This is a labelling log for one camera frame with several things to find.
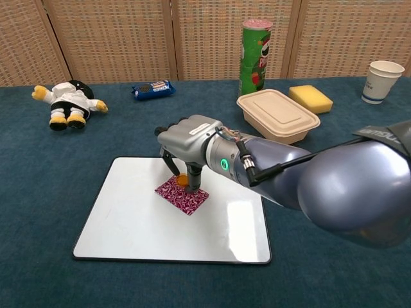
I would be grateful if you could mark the white rectangular board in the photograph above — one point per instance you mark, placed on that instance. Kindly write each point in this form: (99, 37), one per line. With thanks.
(173, 211)

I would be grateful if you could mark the blue Oreo cookie pack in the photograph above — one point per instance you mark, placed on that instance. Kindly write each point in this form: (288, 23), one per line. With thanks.
(153, 90)

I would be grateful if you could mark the green Pringles can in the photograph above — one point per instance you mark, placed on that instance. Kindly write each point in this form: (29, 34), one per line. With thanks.
(255, 59)

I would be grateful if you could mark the white paper cup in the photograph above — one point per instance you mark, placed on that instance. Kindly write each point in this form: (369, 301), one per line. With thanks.
(380, 82)

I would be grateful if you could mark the black white plush doll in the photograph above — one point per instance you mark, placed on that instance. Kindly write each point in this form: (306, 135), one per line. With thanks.
(69, 104)

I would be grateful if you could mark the woven folding screen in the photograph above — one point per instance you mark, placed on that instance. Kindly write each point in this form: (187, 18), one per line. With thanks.
(205, 38)

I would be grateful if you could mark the beige lidded food container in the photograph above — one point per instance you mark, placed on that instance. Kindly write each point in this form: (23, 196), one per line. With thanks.
(278, 115)

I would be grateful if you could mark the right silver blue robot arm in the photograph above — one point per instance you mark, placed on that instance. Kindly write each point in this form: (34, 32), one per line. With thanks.
(308, 179)

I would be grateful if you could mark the blue felt table cover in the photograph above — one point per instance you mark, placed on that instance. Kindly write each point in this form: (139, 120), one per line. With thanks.
(48, 192)

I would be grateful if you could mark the small orange disc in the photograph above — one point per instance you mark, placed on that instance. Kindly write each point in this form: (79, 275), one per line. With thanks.
(183, 179)

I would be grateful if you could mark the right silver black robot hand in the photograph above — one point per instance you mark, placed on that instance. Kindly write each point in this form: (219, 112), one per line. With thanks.
(186, 144)

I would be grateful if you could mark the magenta patterned square pad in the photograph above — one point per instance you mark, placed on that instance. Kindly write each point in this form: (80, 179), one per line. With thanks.
(186, 197)

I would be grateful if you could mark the yellow sponge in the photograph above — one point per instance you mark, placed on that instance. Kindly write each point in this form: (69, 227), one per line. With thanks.
(311, 99)

